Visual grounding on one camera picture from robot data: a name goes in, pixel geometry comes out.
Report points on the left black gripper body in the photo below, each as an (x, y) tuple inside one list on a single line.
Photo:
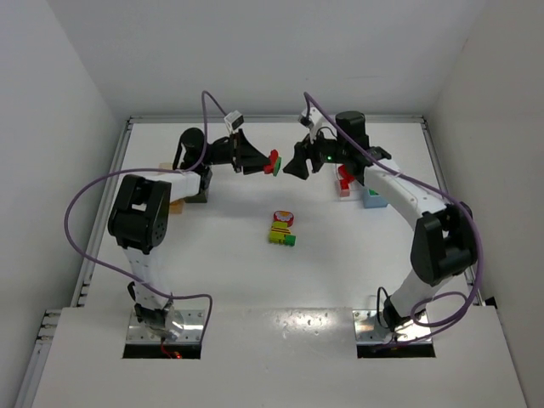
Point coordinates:
[(237, 152)]

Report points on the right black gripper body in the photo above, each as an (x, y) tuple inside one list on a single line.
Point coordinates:
[(314, 154)]

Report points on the red rounded lego brick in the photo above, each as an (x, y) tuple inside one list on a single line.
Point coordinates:
[(345, 174)]

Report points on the small green lego brick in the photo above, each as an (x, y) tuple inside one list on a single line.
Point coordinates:
[(277, 166)]

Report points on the red square lego brick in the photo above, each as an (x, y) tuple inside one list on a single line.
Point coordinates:
[(268, 169)]

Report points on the red flower lego brick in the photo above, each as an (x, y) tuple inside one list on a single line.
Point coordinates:
[(284, 217)]

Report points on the yellow striped lego brick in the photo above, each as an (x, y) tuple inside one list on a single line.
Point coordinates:
[(278, 232)]

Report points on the green lego brick bottom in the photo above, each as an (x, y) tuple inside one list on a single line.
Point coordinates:
[(290, 240)]

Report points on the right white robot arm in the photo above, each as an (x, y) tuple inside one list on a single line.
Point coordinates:
[(443, 244)]

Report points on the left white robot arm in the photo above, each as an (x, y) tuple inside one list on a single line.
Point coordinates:
[(139, 217)]

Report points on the clear plastic container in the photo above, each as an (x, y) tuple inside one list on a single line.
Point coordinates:
[(355, 183)]

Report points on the grey translucent container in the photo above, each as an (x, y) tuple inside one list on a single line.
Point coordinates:
[(201, 197)]

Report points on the blue plastic container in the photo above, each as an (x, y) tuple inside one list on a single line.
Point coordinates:
[(371, 202)]

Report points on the orange translucent container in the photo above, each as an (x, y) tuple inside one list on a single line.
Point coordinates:
[(176, 204)]

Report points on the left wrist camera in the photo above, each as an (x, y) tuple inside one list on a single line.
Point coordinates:
[(233, 120)]

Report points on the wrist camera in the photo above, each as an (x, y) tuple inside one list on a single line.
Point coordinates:
[(233, 120), (311, 119)]

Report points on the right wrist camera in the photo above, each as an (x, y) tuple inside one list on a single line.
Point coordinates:
[(311, 119)]

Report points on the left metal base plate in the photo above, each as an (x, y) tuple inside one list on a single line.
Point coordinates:
[(185, 329)]

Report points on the metal base plate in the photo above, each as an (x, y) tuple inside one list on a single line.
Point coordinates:
[(185, 329), (368, 332)]

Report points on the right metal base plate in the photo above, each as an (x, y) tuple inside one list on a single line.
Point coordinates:
[(368, 332)]

